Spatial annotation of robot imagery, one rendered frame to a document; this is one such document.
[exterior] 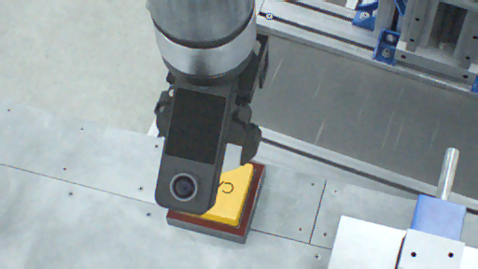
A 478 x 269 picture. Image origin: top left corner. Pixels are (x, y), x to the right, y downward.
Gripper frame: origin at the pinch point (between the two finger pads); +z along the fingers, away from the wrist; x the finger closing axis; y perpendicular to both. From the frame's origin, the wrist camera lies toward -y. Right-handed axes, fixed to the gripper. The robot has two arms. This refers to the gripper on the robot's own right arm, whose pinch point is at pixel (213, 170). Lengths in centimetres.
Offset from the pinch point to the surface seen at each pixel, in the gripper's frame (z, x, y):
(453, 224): -3.4, -22.1, -1.0
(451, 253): -4.5, -22.3, -4.0
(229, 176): 3.3, -1.1, 1.1
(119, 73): 87, 41, 52
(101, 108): 87, 42, 43
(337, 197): 7.0, -11.5, 3.2
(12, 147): 7.0, 22.2, -0.1
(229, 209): 3.3, -2.0, -2.2
